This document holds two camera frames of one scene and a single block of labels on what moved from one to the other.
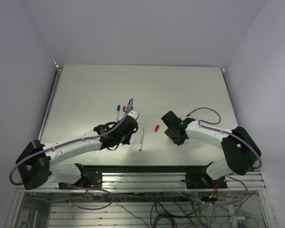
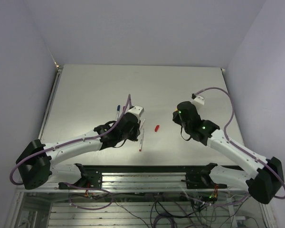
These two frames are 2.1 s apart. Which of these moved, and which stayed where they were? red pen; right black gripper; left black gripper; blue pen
Moved: right black gripper
Stayed: left black gripper; red pen; blue pen
